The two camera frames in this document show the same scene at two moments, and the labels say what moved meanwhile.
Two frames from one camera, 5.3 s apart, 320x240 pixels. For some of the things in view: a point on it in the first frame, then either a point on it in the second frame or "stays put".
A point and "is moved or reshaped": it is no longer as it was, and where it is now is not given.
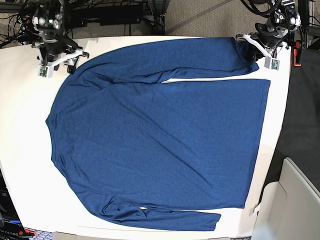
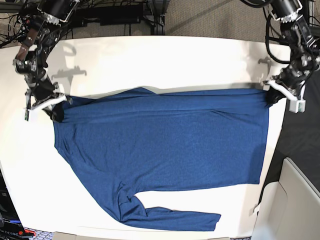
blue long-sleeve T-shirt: [175, 154] is moved or reshaped
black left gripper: [269, 35] to [291, 76]
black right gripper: [55, 44] to [44, 88]
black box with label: [11, 226] stays put
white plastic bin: [289, 209] stays put
